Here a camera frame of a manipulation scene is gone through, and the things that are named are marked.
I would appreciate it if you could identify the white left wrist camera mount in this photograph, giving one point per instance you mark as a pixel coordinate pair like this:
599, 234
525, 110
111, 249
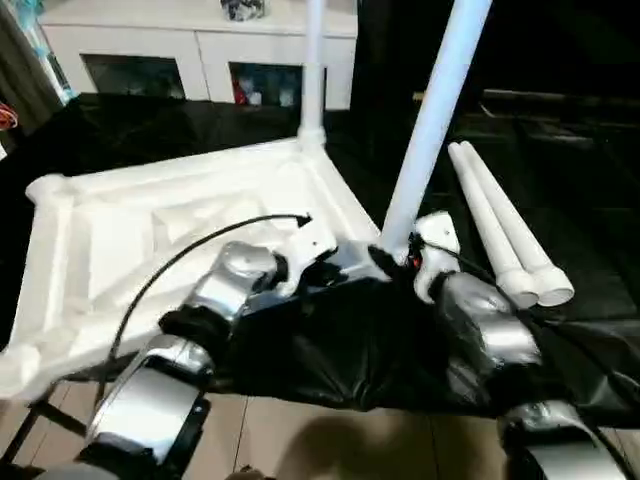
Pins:
305, 245

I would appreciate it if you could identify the white plastic table leg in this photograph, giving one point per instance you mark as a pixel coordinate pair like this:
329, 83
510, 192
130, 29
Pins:
435, 125
510, 220
487, 220
312, 65

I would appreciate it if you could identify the white glass door cabinet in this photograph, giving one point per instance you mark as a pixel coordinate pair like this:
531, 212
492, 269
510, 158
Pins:
190, 40

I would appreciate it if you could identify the black folding table frame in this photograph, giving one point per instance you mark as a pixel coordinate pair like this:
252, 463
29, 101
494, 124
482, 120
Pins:
35, 420

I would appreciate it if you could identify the blue white patterned panel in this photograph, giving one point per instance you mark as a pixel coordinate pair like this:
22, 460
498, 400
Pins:
47, 55

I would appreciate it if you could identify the grey curtain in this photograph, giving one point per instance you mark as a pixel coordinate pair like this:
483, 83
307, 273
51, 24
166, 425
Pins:
25, 65

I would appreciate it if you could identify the black monitor bar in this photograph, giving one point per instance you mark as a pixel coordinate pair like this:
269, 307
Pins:
560, 100

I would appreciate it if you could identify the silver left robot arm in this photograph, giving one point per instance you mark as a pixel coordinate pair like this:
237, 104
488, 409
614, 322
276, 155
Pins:
235, 280

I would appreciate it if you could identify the dark patterned bundle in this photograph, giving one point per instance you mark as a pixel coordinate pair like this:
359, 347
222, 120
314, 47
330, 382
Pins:
245, 7

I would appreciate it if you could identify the red bottle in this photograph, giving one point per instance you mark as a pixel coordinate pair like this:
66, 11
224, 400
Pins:
241, 92

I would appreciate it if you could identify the black glossy mat cloth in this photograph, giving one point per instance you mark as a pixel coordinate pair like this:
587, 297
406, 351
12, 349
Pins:
375, 340

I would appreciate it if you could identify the white plastic table top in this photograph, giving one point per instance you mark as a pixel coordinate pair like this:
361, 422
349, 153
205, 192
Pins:
125, 210

